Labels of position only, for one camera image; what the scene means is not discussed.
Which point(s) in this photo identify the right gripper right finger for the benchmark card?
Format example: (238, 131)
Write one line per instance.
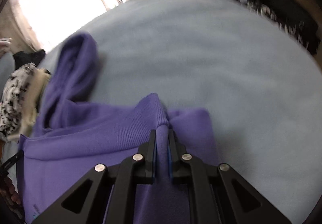
(178, 167)

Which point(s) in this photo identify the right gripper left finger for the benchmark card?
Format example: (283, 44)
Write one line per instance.
(146, 169)

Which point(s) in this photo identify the purple hoodie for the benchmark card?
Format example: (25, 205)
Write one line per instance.
(72, 135)

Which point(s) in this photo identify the black white clothes pile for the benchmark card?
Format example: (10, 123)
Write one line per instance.
(302, 30)

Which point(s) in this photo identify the left hand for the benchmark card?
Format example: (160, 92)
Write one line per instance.
(9, 193)

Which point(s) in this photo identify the black white patterned folded garment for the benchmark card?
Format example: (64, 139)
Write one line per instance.
(12, 99)

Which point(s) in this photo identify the beige folded garment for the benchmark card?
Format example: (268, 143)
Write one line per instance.
(32, 100)

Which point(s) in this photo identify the black knitted garment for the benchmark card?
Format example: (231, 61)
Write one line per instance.
(21, 58)

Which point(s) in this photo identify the light blue bed blanket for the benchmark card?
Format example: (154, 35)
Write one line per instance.
(260, 88)

